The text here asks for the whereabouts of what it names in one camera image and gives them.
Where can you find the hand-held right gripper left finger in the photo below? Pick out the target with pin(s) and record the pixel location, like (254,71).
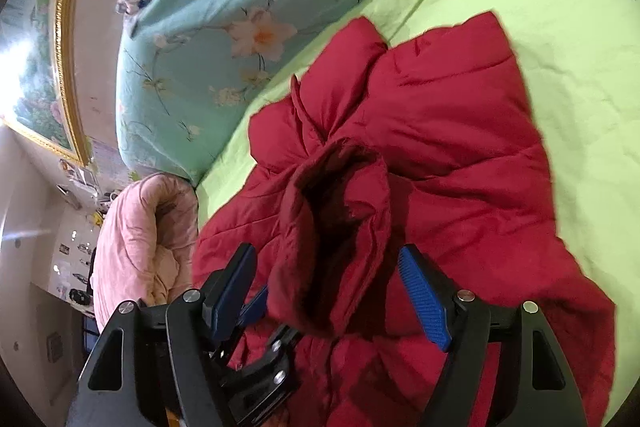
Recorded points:
(229,302)

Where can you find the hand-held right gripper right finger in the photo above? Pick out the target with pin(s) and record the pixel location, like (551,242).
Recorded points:
(425,297)

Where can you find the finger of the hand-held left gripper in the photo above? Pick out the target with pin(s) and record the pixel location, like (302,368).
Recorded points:
(255,304)
(280,342)

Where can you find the red quilted blanket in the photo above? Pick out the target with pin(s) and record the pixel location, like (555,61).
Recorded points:
(450,132)

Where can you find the pink quilt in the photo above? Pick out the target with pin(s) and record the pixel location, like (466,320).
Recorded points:
(135,232)

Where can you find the cluttered white desk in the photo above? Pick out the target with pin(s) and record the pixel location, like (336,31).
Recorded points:
(70,247)

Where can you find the light green bed sheet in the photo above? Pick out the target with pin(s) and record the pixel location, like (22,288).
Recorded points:
(575,57)

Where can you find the gold framed painting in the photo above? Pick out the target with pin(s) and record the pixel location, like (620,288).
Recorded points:
(35,57)

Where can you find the wall chart poster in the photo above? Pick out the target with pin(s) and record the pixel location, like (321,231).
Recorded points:
(107,157)

